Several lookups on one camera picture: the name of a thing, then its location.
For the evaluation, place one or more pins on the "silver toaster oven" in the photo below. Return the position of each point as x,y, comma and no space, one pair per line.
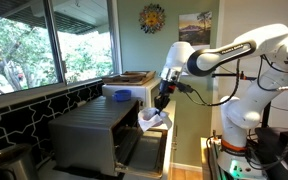
97,136

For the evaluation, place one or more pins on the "white microwave oven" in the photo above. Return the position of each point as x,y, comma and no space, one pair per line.
145,92

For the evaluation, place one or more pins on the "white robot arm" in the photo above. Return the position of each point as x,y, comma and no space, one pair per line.
238,114

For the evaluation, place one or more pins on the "black camera tripod stand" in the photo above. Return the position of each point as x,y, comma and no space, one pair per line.
241,76

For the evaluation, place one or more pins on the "wooden tray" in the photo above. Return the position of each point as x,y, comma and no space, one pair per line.
130,78

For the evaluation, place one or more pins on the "colourful sun wall ornament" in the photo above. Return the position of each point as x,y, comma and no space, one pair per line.
152,18

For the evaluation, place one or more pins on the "white paper towel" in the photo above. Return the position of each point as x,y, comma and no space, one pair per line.
152,117

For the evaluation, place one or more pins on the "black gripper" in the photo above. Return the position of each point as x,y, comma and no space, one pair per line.
166,88

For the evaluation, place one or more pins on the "toaster oven glass door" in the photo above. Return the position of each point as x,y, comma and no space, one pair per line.
146,159

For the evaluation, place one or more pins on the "metal pot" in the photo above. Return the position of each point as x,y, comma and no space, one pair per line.
17,163

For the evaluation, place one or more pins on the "blue plastic bowl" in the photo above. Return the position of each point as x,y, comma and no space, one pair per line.
122,95

